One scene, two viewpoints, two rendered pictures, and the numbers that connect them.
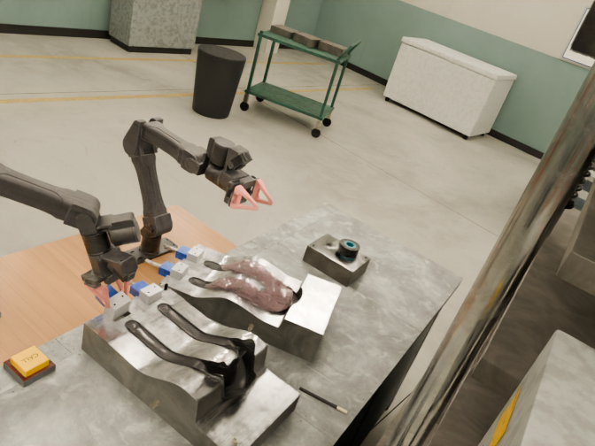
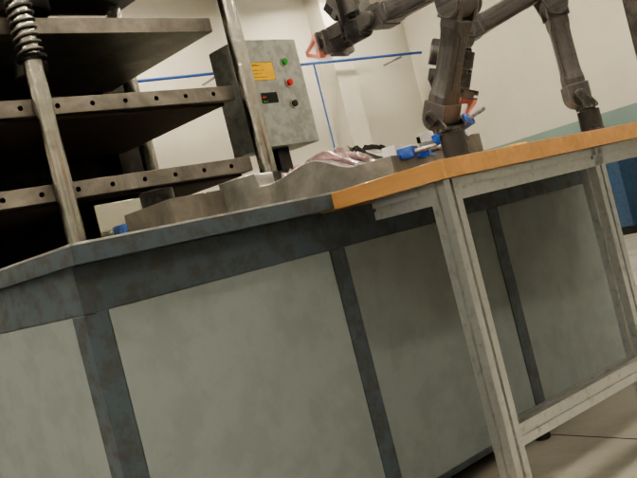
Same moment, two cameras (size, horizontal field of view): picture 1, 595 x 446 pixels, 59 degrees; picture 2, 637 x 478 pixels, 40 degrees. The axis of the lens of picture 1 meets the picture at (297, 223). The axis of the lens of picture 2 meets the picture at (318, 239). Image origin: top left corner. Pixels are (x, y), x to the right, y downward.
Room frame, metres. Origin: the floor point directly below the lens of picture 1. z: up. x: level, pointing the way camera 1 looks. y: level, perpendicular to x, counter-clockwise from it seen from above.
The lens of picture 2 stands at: (3.47, 0.85, 0.70)
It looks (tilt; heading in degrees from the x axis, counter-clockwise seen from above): 0 degrees down; 201
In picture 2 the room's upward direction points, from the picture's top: 14 degrees counter-clockwise
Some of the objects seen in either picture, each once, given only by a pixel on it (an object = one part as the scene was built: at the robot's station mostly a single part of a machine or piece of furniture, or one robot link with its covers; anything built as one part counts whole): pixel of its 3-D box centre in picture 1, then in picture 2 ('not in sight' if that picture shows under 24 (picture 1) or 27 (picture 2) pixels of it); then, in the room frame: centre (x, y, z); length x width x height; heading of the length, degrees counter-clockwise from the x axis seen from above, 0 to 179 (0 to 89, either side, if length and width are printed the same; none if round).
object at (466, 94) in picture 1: (446, 87); not in sight; (7.90, -1.46, 0.47); 1.52 x 0.77 x 0.94; 56
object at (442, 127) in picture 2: (156, 226); (445, 120); (1.42, 0.43, 0.90); 0.09 x 0.06 x 0.06; 152
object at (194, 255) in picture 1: (181, 252); (411, 152); (1.40, 0.33, 0.85); 0.13 x 0.05 x 0.05; 82
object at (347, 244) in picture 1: (348, 248); (157, 198); (1.71, -0.21, 0.89); 0.08 x 0.08 x 0.04
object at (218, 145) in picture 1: (213, 156); (362, 9); (1.34, 0.28, 1.24); 0.12 x 0.09 x 0.12; 62
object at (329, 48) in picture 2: (234, 185); (342, 38); (1.30, 0.20, 1.20); 0.10 x 0.07 x 0.07; 152
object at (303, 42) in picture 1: (299, 75); not in sight; (5.69, 0.46, 0.50); 0.98 x 0.55 x 1.01; 81
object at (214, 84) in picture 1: (216, 82); not in sight; (5.15, 1.20, 0.31); 0.48 x 0.48 x 0.62
